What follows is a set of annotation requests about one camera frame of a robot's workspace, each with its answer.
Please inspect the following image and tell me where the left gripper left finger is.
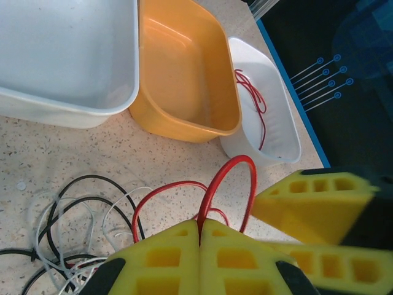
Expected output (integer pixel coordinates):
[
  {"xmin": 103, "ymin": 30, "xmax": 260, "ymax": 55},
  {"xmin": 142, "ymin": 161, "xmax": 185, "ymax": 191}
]
[{"xmin": 88, "ymin": 219, "xmax": 201, "ymax": 295}]

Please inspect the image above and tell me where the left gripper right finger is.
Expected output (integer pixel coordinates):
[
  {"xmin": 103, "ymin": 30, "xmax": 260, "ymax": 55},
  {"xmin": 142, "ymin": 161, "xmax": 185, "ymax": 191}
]
[{"xmin": 199, "ymin": 218, "xmax": 320, "ymax": 295}]

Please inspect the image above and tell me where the white cable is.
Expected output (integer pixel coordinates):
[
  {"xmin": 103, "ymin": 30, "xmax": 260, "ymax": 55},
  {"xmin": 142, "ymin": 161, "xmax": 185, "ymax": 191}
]
[
  {"xmin": 103, "ymin": 186, "xmax": 154, "ymax": 243},
  {"xmin": 27, "ymin": 192, "xmax": 107, "ymax": 295}
]

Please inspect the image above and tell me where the red cable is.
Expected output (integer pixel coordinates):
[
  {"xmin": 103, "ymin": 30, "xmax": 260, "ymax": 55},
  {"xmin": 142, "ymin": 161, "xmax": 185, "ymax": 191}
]
[
  {"xmin": 233, "ymin": 69, "xmax": 268, "ymax": 151},
  {"xmin": 131, "ymin": 155, "xmax": 257, "ymax": 243}
]

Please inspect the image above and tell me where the black cable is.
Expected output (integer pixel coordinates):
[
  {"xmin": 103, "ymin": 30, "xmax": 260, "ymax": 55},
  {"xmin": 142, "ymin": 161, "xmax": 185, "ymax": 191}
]
[{"xmin": 0, "ymin": 174, "xmax": 146, "ymax": 295}]

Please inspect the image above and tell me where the white plastic bin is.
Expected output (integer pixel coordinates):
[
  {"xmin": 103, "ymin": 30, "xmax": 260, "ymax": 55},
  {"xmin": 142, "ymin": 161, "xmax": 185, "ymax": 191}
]
[
  {"xmin": 0, "ymin": 0, "xmax": 141, "ymax": 129},
  {"xmin": 219, "ymin": 36, "xmax": 302, "ymax": 167}
]

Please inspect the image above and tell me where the orange plastic bin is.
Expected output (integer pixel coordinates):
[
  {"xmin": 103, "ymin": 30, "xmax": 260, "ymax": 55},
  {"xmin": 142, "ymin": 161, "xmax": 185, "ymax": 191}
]
[{"xmin": 128, "ymin": 0, "xmax": 241, "ymax": 144}]

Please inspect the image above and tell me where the aluminium frame post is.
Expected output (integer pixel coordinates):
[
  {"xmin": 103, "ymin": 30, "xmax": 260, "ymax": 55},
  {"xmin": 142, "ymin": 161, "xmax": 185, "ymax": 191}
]
[{"xmin": 247, "ymin": 0, "xmax": 282, "ymax": 21}]

